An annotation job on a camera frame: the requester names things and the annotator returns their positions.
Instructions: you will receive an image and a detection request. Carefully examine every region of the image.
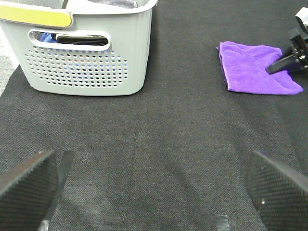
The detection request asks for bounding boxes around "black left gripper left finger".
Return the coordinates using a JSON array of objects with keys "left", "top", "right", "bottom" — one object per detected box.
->
[{"left": 0, "top": 150, "right": 74, "bottom": 231}]

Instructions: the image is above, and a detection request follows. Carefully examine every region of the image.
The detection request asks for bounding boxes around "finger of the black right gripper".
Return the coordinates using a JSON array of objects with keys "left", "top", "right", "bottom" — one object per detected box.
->
[{"left": 245, "top": 151, "right": 308, "bottom": 231}]

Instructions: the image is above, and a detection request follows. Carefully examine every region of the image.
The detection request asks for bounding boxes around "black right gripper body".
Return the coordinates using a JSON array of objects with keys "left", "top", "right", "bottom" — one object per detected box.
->
[{"left": 288, "top": 7, "right": 308, "bottom": 71}]

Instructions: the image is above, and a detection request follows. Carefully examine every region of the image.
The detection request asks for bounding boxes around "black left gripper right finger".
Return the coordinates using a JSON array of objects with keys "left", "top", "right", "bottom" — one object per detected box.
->
[{"left": 266, "top": 54, "right": 300, "bottom": 74}]

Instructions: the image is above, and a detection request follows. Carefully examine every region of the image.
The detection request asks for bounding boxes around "purple towel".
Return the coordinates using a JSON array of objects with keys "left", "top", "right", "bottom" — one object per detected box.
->
[{"left": 217, "top": 41, "right": 304, "bottom": 95}]

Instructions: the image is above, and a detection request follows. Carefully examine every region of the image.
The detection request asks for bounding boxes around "grey perforated laundry basket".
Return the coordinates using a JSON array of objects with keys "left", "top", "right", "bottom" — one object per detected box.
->
[{"left": 0, "top": 0, "right": 157, "bottom": 96}]

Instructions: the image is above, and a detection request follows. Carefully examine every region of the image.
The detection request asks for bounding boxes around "blue cloth in basket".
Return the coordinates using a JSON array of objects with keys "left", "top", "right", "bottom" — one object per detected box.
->
[{"left": 40, "top": 32, "right": 57, "bottom": 43}]

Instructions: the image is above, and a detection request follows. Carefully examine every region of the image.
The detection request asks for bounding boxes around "dark folded cloth in basket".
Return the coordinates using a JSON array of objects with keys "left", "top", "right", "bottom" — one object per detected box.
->
[{"left": 53, "top": 34, "right": 109, "bottom": 46}]

